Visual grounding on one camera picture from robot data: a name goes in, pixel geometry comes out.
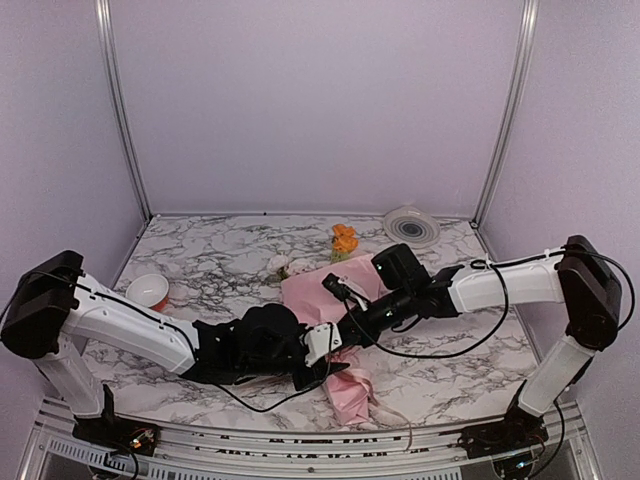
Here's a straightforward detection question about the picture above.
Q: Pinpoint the front aluminium rail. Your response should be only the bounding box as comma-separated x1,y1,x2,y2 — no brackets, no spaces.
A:
15,399,604,479

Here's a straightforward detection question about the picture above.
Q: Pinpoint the white rose fake flower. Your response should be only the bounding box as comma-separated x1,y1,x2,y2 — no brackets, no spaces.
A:
267,254,313,280

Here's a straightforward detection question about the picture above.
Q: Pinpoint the tan ribbon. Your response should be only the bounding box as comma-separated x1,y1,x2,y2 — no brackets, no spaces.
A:
234,349,414,451

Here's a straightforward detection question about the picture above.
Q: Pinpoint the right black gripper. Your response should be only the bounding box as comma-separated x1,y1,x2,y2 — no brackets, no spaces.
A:
339,284,416,348

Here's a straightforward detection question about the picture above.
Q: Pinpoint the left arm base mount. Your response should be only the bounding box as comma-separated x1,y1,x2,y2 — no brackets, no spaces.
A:
72,385,160,457

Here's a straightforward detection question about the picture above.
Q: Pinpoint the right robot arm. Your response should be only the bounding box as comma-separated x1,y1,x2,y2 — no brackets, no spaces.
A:
337,235,636,448

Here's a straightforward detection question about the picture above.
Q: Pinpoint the pink wrapping paper sheet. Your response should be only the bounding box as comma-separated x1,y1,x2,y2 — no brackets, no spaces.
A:
281,254,383,426

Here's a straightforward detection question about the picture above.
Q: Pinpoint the red and white bowl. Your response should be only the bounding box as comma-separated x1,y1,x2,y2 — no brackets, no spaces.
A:
125,274,169,312

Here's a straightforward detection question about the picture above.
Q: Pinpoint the left aluminium frame post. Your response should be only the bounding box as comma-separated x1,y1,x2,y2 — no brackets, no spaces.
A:
95,0,153,223

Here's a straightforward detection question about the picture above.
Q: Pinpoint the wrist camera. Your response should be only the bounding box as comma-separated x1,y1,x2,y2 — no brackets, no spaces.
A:
302,322,343,367
322,273,371,311

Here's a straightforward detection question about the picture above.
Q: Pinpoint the right aluminium frame post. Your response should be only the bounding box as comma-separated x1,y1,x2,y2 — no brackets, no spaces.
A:
471,0,540,229

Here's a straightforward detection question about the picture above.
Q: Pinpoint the grey ringed plate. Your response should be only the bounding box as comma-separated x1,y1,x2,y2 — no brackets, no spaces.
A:
383,206,441,249

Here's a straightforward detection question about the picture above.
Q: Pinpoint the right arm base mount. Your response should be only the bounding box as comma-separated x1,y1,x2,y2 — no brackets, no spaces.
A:
457,384,549,459

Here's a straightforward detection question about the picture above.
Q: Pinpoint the aluminium frame post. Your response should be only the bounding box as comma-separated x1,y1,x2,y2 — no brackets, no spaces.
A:
471,0,540,229
95,0,153,223

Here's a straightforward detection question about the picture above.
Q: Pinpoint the orange fake flower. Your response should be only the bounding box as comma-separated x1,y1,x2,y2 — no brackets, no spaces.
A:
330,224,359,263

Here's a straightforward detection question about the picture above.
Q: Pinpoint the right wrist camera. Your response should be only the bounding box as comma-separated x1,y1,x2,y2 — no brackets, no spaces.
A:
322,273,371,311

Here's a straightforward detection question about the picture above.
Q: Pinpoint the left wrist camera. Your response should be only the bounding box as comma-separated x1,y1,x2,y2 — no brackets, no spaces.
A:
302,322,343,367

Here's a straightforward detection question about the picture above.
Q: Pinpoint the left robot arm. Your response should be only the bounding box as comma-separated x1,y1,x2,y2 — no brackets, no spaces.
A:
1,250,347,445

